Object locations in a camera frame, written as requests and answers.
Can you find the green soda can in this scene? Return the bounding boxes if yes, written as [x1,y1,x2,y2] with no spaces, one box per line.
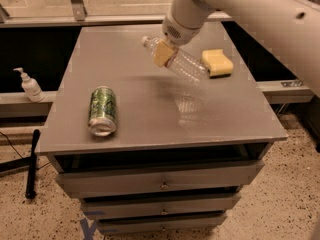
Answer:
[88,86,117,137]

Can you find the yellow sponge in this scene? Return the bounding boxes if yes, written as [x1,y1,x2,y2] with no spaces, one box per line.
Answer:
[201,49,233,78]

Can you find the grey drawer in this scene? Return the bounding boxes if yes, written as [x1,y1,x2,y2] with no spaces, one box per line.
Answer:
[56,160,264,199]
[81,193,241,219]
[97,212,226,235]

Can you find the black pole stand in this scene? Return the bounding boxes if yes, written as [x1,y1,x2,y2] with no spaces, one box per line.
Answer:
[0,129,40,200]

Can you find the middle grey drawer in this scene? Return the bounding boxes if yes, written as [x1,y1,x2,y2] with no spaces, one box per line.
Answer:
[81,193,241,219]

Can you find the bottom grey drawer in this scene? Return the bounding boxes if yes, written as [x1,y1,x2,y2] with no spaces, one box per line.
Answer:
[97,212,226,235]

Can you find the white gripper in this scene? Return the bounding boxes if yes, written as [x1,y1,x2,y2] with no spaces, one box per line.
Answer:
[153,13,200,67]

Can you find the grey drawer cabinet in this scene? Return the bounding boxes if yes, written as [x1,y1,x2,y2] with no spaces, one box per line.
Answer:
[35,22,289,236]

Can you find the white pump dispenser bottle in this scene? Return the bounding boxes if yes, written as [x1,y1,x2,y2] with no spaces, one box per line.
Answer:
[15,67,44,102]

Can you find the top grey drawer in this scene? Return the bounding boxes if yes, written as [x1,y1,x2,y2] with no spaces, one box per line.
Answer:
[56,160,264,199]

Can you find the metal railing frame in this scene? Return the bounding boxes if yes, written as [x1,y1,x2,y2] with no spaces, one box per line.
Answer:
[0,0,234,28]

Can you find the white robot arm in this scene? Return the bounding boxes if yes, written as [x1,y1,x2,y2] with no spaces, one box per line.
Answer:
[162,0,320,96]

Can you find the black cable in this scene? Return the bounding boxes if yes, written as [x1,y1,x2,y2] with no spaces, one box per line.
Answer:
[0,130,26,159]

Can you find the clear plastic water bottle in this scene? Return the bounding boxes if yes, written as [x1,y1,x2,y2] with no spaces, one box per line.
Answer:
[142,36,209,84]

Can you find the metal bracket clamp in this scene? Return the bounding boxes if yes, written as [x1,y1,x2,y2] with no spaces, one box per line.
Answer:
[281,80,303,88]

